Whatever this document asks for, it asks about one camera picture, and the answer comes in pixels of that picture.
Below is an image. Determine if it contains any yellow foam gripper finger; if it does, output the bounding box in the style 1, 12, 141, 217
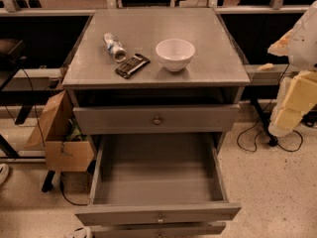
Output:
273, 108, 303, 131
282, 70, 317, 114

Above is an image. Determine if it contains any dark rxbar chocolate bar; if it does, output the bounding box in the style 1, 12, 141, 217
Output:
115, 54, 151, 79

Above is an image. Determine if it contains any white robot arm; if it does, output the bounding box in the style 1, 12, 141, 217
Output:
267, 1, 317, 137

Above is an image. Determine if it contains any grey top drawer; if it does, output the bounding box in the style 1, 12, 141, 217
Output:
73, 104, 240, 135

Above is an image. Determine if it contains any grey drawer cabinet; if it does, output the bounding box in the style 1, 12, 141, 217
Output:
61, 7, 252, 238

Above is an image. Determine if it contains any grey bottom drawer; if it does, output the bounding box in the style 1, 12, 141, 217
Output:
91, 222, 226, 238

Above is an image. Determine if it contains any grey open middle drawer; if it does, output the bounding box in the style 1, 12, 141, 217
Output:
76, 133, 241, 226

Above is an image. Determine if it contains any white ceramic bowl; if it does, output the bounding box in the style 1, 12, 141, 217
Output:
156, 39, 195, 71

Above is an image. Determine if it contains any clear plastic water bottle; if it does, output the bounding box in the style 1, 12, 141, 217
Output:
103, 33, 127, 62

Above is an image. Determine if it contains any brown cardboard box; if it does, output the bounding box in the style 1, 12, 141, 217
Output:
25, 90, 94, 172

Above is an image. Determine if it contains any black table left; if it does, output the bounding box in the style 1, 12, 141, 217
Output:
0, 38, 28, 159

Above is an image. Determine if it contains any white shoe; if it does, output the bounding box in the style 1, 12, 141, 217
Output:
0, 164, 10, 184

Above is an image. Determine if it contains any black floor cable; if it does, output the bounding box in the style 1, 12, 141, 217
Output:
236, 64, 304, 153

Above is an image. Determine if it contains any black cable left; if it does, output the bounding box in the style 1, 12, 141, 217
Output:
20, 67, 89, 207

